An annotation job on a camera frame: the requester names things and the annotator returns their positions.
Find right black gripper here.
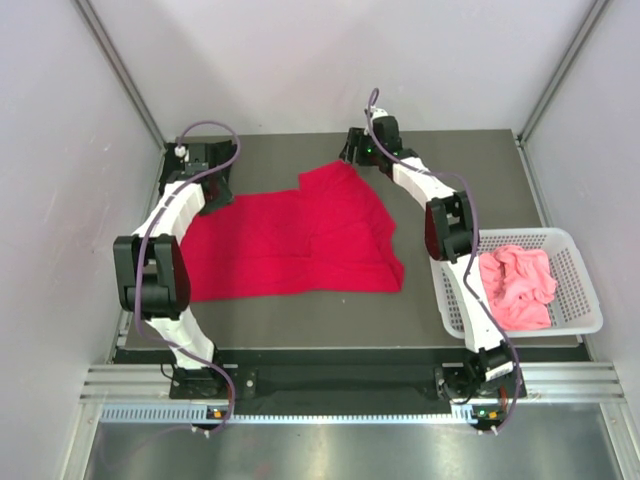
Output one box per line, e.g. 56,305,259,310
338,128,382,167

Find red polo t shirt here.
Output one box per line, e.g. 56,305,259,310
180,161,404,302

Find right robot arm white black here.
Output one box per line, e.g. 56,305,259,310
340,99,522,396

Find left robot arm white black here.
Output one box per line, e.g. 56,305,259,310
113,140,237,400

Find folded black t shirt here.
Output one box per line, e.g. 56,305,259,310
158,143,180,196

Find pink crumpled t shirt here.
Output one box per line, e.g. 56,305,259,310
479,245,557,332

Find white perforated plastic basket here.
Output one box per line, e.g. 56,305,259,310
429,227,604,343

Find left aluminium corner post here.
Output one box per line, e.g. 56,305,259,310
71,0,165,148

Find aluminium corner post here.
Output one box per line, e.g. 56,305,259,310
71,0,165,148
516,0,614,146

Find right aluminium corner post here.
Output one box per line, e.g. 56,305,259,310
516,0,614,146

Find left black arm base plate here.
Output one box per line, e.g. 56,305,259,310
169,367,257,400

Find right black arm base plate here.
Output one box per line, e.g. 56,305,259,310
434,364,516,402

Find slotted grey cable duct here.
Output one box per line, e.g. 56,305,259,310
100,404,478,425

